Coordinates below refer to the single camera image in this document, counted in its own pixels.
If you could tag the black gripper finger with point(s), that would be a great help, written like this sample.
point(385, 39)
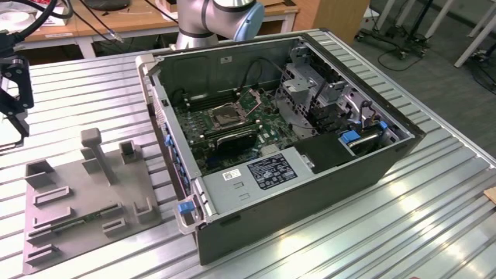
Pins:
point(22, 87)

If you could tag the black RAM slot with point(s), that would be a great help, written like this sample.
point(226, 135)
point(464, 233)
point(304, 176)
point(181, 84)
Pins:
point(232, 135)
point(232, 132)
point(210, 101)
point(210, 105)
point(210, 94)
point(210, 98)
point(232, 128)

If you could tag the CPU socket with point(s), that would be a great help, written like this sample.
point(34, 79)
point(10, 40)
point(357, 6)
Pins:
point(226, 117)

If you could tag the white round roll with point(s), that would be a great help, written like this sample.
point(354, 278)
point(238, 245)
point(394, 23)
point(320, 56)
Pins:
point(14, 20)

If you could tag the white cardboard box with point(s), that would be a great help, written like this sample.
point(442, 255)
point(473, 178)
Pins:
point(57, 21)

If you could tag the wooden desk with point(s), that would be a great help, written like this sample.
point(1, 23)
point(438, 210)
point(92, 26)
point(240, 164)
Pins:
point(134, 23)

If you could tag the grey parts rack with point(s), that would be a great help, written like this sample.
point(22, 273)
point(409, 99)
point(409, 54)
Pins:
point(77, 189)

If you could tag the small blue case tab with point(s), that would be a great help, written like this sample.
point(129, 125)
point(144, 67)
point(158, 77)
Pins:
point(166, 141)

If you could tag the green motherboard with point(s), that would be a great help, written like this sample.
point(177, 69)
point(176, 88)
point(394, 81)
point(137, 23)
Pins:
point(193, 125)

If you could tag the green RAM stick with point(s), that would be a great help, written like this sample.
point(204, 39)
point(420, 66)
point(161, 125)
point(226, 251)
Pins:
point(77, 220)

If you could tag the large blue case latch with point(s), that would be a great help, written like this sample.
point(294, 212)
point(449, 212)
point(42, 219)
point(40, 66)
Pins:
point(184, 208)

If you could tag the silver power supply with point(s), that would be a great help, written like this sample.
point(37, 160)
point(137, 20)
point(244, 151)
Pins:
point(232, 189)

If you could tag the silver finned heatsink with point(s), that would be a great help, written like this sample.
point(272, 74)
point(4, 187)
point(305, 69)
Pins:
point(270, 149)

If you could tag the metal drive cage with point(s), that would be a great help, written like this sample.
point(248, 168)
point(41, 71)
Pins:
point(297, 93)

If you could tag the black plastic shroud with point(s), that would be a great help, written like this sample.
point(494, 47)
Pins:
point(325, 154)

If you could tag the open black PC case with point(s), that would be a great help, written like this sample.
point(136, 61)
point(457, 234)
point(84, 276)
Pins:
point(290, 218)

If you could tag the wooden cabinet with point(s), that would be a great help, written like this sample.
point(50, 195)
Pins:
point(340, 17)

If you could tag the hard disk in blue carrier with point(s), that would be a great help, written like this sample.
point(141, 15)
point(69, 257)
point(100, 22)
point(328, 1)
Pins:
point(348, 137)

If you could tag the blue plastic clip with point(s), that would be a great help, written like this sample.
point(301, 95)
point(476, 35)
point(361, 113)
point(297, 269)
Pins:
point(381, 126)

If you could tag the black rolling stand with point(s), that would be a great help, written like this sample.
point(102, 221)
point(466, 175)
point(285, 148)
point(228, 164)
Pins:
point(418, 20)

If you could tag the white table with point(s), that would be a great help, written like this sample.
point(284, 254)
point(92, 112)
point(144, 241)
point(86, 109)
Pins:
point(477, 39)

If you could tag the wooden block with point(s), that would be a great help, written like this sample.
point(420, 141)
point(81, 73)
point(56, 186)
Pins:
point(490, 197)

